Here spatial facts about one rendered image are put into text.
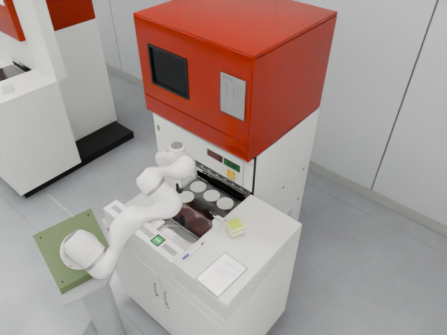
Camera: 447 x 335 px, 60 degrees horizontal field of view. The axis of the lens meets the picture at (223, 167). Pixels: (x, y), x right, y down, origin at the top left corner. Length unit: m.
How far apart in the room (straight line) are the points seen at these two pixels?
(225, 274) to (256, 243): 0.24
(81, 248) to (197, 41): 1.06
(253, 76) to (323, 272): 1.84
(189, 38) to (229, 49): 0.25
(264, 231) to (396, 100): 1.66
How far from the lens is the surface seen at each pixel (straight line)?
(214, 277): 1.86
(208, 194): 2.31
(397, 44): 3.11
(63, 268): 2.09
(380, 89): 3.26
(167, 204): 1.57
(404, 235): 3.61
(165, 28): 2.06
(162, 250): 1.99
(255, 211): 2.14
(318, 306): 2.98
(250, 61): 1.73
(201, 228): 2.14
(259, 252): 1.96
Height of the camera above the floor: 2.52
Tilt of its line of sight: 41 degrees down
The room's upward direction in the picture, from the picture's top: straight up
